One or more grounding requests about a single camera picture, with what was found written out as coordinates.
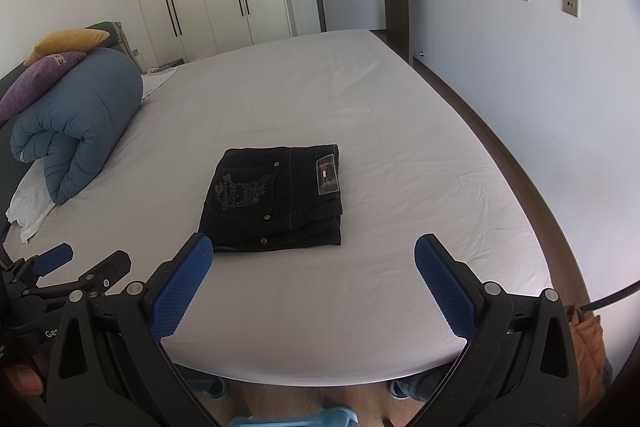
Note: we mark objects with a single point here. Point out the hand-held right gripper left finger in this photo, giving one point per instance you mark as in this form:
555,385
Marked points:
182,289

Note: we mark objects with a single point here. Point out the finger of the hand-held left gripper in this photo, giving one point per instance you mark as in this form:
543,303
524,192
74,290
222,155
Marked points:
54,258
107,271

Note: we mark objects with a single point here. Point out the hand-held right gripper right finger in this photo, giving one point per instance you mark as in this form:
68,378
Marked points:
445,289

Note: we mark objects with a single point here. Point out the black denim pants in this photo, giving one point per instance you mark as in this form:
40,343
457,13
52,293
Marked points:
270,207

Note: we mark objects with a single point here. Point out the person's left hand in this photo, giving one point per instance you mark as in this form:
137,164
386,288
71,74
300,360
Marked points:
20,379

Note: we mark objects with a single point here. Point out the white crumpled cloth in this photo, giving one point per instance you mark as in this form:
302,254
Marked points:
30,207

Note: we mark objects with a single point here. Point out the person's shoe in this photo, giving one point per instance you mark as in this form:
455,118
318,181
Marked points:
216,388
407,388

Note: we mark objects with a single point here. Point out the rolled blue duvet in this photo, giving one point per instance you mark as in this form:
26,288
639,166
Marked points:
85,117

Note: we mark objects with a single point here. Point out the orange bag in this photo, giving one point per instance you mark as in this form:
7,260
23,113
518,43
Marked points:
585,347

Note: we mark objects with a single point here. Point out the bed with white sheet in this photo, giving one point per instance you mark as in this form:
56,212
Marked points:
375,132

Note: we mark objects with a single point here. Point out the purple pillow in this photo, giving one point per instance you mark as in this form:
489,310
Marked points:
35,82

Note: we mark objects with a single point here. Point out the dark nightstand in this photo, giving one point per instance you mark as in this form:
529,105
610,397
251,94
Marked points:
167,64

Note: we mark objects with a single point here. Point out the yellow pillow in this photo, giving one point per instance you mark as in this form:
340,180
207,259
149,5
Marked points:
65,42

